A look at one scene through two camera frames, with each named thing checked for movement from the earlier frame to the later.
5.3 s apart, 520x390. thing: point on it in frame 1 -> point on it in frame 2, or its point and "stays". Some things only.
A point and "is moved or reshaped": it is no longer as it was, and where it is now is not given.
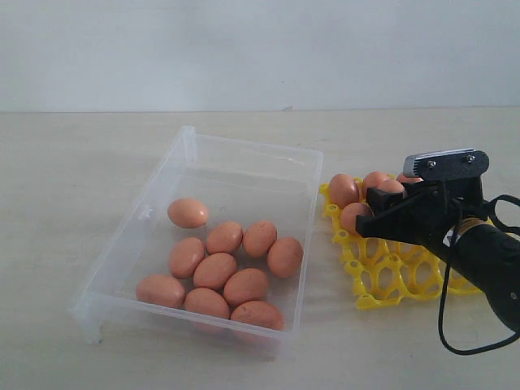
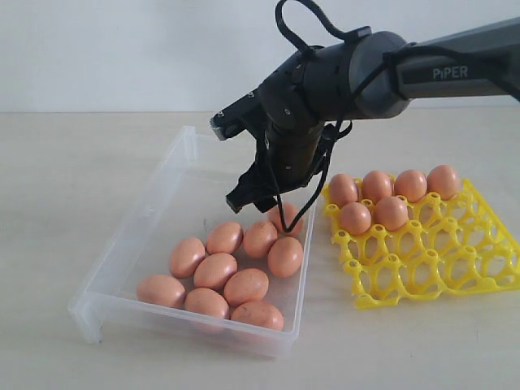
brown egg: x=391 y=185 is moved or reshaped
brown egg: x=259 y=313 stays
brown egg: x=258 y=236 stays
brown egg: x=344 y=189 stays
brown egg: x=187 y=213 -> x=291 y=212
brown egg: x=373 y=179 stays
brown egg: x=349 y=213 stays
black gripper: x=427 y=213 -> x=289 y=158
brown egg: x=225 y=238 stays
